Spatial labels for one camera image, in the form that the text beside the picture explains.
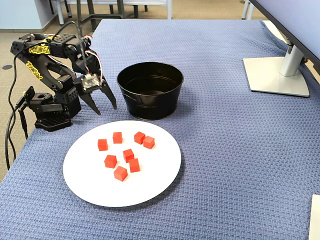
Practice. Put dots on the computer monitor screen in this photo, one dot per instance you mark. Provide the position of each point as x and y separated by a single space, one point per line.
300 20

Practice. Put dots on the silver monitor stand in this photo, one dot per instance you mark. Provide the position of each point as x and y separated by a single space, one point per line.
272 75

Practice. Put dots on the gray metal table frame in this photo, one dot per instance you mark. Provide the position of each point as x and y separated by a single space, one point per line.
121 10

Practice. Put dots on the red cube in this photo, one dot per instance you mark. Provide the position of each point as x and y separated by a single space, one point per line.
134 165
128 155
117 138
139 137
102 145
148 142
120 173
110 161

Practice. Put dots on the blue woven table cloth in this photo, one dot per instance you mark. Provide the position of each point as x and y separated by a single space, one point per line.
225 150

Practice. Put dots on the white paper sheet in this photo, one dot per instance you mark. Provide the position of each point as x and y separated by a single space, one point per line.
315 220

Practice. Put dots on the dark chair legs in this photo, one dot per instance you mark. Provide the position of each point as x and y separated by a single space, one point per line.
69 10
136 11

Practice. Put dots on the white table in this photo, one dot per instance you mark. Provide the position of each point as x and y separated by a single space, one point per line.
169 11

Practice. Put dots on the white round plate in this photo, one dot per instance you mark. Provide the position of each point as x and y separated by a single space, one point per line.
150 180

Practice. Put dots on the black round floor outlet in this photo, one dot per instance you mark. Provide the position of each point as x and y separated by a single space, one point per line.
7 67

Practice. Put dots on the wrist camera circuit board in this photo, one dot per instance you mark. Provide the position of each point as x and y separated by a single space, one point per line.
90 82

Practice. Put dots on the black metal bucket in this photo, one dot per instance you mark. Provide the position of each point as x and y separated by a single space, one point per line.
150 107

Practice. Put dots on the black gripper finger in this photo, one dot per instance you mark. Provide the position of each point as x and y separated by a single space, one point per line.
109 96
90 101

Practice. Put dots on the white metal legs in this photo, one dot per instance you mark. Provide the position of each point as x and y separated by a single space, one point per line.
245 11

